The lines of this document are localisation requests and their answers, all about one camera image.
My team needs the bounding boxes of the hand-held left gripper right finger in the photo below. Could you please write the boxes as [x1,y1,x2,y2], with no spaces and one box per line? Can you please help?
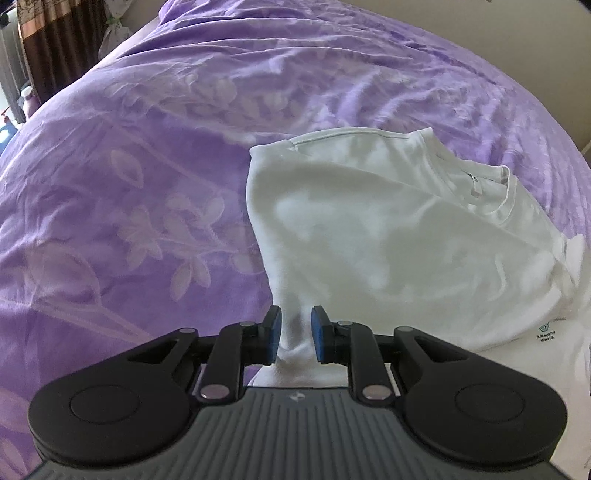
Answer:
[311,305,466,404]

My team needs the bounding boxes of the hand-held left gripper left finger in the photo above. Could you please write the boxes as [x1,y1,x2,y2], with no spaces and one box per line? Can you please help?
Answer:
[127,305,283,404]

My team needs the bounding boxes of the white printed t-shirt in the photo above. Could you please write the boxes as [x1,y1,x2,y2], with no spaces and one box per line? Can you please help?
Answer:
[247,128,586,389]

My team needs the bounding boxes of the purple floral bed sheet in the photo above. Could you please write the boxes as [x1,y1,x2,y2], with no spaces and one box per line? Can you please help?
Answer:
[0,0,591,480]

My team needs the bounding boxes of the white cloth with green logo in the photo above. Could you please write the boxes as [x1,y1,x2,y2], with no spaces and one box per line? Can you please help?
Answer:
[466,302,591,480]

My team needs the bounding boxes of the pink bottle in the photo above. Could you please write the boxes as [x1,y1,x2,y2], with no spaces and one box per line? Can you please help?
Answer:
[19,87,38,117]

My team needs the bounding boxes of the white plastic bag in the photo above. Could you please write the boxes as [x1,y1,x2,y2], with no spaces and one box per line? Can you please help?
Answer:
[98,0,132,49]

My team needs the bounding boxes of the brown curtain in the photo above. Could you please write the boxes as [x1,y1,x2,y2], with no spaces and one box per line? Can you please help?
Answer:
[17,0,110,103]

